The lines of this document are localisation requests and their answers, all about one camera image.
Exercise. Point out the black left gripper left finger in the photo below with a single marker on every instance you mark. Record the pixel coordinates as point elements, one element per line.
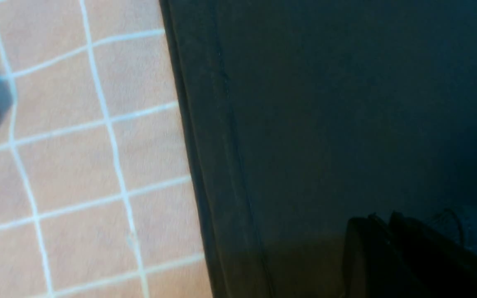
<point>373,265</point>

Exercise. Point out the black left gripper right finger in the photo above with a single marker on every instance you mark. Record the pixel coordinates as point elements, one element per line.
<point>441,260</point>

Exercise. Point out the dark gray long-sleeve shirt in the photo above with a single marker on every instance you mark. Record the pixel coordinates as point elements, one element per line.
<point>299,115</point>

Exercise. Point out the pink grid tablecloth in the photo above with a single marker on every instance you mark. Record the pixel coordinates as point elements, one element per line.
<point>96,199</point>

